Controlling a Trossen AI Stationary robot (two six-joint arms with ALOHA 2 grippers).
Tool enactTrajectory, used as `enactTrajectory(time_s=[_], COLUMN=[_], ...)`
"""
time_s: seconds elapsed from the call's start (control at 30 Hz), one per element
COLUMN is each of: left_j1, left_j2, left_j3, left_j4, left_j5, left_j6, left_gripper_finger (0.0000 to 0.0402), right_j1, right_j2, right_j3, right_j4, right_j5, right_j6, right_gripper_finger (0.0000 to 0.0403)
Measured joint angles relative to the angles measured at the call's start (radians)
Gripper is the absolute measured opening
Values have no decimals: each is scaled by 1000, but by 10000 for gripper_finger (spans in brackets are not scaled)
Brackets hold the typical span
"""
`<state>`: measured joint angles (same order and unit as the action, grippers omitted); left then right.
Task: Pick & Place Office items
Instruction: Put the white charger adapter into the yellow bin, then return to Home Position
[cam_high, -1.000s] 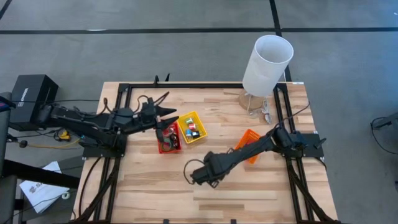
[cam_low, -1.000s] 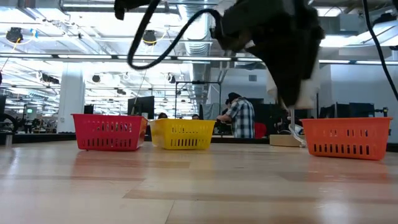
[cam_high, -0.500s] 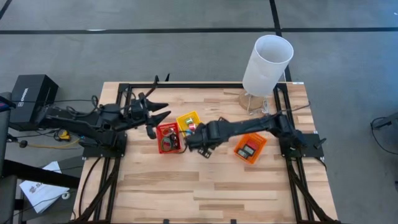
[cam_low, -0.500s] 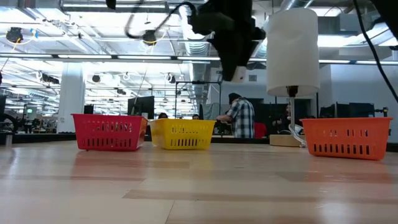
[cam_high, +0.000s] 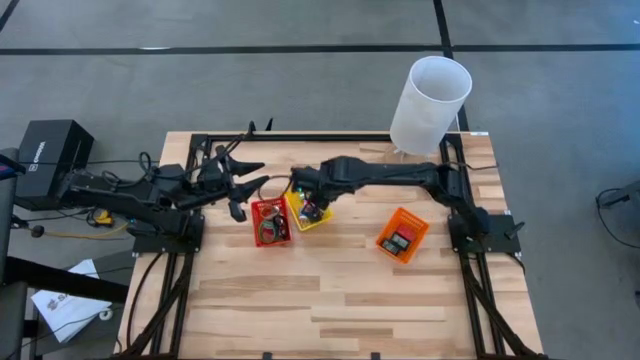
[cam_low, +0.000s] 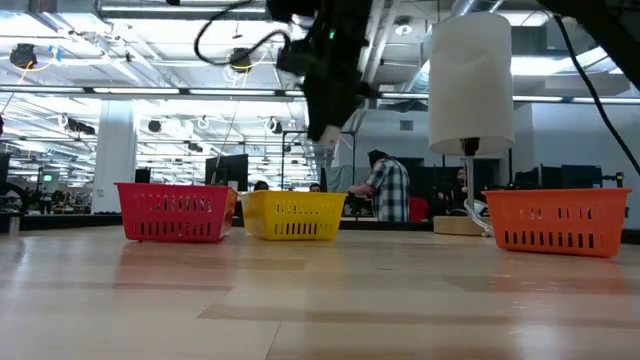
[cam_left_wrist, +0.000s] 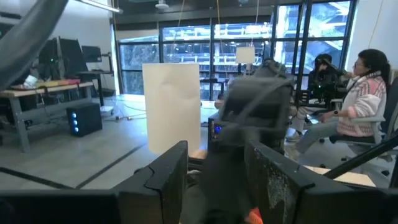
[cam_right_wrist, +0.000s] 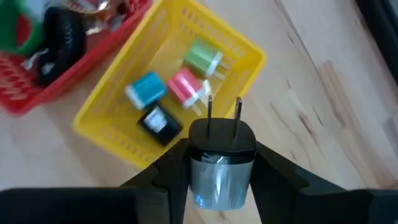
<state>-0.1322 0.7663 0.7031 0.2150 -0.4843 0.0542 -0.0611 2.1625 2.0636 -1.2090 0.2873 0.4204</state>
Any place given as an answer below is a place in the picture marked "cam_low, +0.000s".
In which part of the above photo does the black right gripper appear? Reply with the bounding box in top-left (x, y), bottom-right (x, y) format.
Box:
top-left (266, 0), bottom-right (381, 145)

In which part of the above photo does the black round ceiling device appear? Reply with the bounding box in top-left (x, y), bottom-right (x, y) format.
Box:
top-left (9, 43), bottom-right (39, 70)
top-left (228, 48), bottom-right (253, 74)

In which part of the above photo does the yellow plastic basket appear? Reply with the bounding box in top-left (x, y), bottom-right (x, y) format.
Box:
top-left (239, 189), bottom-right (348, 242)

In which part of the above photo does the black computer monitor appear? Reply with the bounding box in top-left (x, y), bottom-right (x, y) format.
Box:
top-left (204, 153), bottom-right (250, 192)

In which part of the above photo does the red chair back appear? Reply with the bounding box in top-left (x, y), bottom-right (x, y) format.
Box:
top-left (408, 195), bottom-right (430, 223)

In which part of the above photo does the white shade table lamp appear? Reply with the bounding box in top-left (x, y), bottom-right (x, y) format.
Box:
top-left (428, 12), bottom-right (515, 236)

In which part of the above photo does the long linear ceiling light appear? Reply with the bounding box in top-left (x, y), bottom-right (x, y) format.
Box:
top-left (0, 85), bottom-right (431, 100)
top-left (512, 95), bottom-right (640, 105)

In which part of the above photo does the red plastic basket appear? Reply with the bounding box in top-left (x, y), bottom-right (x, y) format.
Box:
top-left (113, 182), bottom-right (240, 245)

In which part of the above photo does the white square column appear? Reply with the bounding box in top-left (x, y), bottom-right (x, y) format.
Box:
top-left (91, 99), bottom-right (138, 215)

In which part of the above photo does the black desk partition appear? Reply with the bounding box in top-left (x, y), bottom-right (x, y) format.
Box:
top-left (514, 164), bottom-right (604, 190)

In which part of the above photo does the orange plastic basket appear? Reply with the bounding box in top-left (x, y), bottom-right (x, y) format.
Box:
top-left (483, 188), bottom-right (633, 259)

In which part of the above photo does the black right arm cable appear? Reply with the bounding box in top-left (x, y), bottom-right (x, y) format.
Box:
top-left (552, 14), bottom-right (640, 176)
top-left (193, 0), bottom-right (291, 67)

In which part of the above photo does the white lamp cord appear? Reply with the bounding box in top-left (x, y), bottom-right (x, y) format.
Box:
top-left (462, 198), bottom-right (495, 237)

